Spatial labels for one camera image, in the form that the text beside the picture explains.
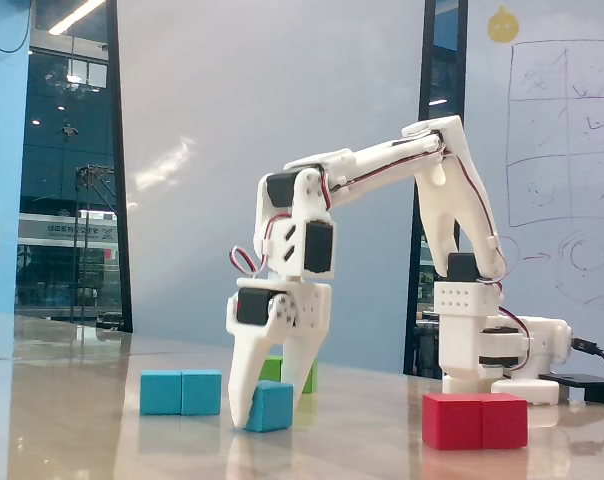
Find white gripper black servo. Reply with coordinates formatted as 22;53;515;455
225;279;332;430

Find small blue cube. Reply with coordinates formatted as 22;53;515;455
245;379;296;434

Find long green block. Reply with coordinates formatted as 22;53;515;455
258;355;319;395

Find long blue block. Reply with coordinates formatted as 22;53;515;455
139;369;223;417

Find long red block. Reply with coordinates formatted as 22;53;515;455
421;392;529;451

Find white banner sign with lettering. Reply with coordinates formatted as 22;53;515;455
18;213;119;247

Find dark metal lattice tower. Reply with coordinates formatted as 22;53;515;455
73;163;119;324

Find black power adapter box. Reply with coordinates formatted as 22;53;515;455
538;372;604;404

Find whiteboard with marker sketches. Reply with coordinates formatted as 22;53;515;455
459;0;604;351

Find yellow round sticker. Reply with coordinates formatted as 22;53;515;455
487;5;521;44

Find black slanted window post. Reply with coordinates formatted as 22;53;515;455
104;0;135;334

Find black power cable with plug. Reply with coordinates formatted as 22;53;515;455
570;337;604;381

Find black narrow window frame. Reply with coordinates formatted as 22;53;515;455
403;0;469;379

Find thin black wall cable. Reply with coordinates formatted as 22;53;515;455
0;0;36;53

